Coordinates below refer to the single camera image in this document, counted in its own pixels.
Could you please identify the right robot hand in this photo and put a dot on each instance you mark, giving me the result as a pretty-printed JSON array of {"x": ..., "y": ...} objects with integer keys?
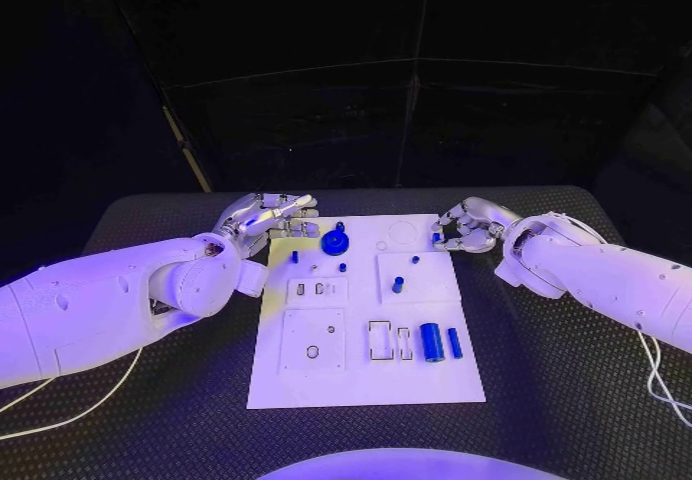
[{"x": 478, "y": 221}]

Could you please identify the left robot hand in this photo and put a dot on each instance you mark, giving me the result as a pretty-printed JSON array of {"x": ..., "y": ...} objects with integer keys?
[{"x": 253, "y": 221}]

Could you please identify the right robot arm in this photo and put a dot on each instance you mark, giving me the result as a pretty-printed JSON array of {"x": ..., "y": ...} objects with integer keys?
[{"x": 605, "y": 277}]

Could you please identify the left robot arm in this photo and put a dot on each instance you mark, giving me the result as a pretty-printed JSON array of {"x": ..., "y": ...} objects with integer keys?
[{"x": 96, "y": 300}]

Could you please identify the white task board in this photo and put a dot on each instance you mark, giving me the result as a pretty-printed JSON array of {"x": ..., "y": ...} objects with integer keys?
[{"x": 367, "y": 375}]

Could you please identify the blue gear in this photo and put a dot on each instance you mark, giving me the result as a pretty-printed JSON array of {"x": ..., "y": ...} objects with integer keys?
[{"x": 334, "y": 242}]

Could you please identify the tall blue peg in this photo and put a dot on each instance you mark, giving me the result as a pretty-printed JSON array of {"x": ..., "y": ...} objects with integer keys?
[{"x": 398, "y": 285}]

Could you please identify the thin blue cylinder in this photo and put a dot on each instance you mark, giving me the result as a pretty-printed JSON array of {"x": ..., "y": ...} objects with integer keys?
[{"x": 454, "y": 342}]

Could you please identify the large blue cylinder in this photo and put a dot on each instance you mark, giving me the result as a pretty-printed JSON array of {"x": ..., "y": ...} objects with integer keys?
[{"x": 431, "y": 343}]

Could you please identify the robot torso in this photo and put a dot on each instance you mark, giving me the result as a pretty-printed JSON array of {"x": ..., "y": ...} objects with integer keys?
[{"x": 410, "y": 465}]

